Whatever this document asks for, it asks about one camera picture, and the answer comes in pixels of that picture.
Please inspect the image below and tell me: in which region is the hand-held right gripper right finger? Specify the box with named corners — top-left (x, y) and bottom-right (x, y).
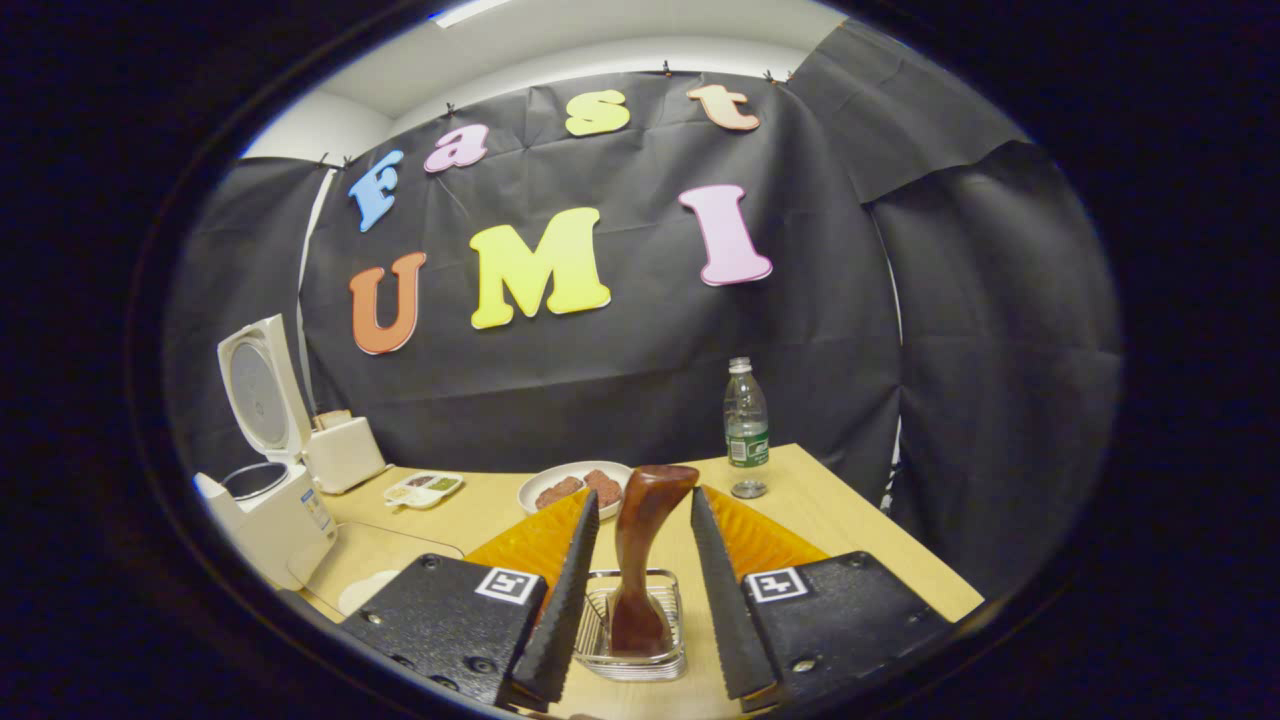
top-left (690, 485), bottom-right (951, 713)

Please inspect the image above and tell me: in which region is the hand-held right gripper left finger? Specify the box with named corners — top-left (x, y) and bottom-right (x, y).
top-left (340, 488), bottom-right (601, 713)

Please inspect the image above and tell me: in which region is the brown wooden spoon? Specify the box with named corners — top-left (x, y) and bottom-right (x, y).
top-left (610, 464), bottom-right (701, 658)

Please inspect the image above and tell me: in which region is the white rice cooker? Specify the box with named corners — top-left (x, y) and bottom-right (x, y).
top-left (193, 314), bottom-right (339, 591)

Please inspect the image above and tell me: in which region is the white round plate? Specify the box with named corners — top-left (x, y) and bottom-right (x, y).
top-left (517, 460), bottom-right (633, 521)

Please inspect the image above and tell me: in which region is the clear plastic water bottle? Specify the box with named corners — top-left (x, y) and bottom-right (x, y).
top-left (723, 357), bottom-right (771, 499)

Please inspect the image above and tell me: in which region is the white sectioned grain dish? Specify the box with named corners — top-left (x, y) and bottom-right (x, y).
top-left (384, 470), bottom-right (466, 511)

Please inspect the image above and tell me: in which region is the black backdrop cloth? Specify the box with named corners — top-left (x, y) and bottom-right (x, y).
top-left (165, 20), bottom-right (1123, 601)

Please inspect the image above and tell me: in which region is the white toaster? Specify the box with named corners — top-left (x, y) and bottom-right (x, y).
top-left (303, 408), bottom-right (387, 495)

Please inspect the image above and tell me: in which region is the large ceiling light panel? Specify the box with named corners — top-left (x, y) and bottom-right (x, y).
top-left (432, 0), bottom-right (516, 29)

